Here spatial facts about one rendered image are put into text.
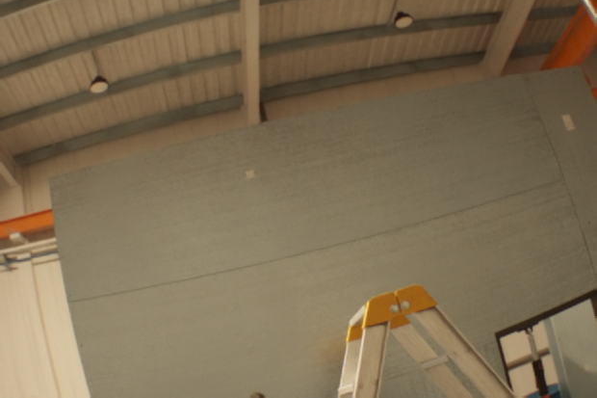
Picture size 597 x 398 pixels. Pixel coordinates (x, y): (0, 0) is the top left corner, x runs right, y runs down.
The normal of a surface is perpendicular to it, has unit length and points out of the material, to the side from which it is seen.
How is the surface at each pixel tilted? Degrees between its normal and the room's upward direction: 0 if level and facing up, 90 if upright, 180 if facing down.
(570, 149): 90
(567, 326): 90
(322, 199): 90
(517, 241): 90
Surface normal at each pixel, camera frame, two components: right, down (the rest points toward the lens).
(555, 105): 0.07, -0.36
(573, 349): -0.26, -0.27
